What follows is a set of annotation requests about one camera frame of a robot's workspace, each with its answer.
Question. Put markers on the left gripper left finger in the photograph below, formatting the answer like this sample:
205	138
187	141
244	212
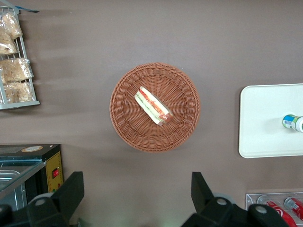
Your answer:
64	201

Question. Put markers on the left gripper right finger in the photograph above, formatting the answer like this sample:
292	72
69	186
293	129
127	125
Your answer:
208	208

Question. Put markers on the green gum bottle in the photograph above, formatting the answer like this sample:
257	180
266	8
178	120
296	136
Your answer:
293	123

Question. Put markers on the beige serving tray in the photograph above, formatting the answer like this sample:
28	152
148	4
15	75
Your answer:
260	132

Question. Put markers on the tray of packaged snacks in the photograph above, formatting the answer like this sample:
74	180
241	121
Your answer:
23	105

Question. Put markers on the clear acrylic bottle rack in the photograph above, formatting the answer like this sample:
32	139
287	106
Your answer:
251	201

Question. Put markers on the black sandwich press machine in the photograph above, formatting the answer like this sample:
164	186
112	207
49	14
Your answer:
35	163

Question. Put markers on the red cola bottle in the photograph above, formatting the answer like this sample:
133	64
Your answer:
294	205
281	214

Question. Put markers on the round brown wicker basket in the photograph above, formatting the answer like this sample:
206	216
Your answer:
132	127

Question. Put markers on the triangular wrapped sandwich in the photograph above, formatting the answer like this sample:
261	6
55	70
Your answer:
152	106

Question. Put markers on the clear bagged pastry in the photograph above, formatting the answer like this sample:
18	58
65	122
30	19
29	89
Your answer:
15	69
7	43
17	92
13	26

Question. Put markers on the blue tape strip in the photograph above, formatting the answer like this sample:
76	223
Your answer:
29	10

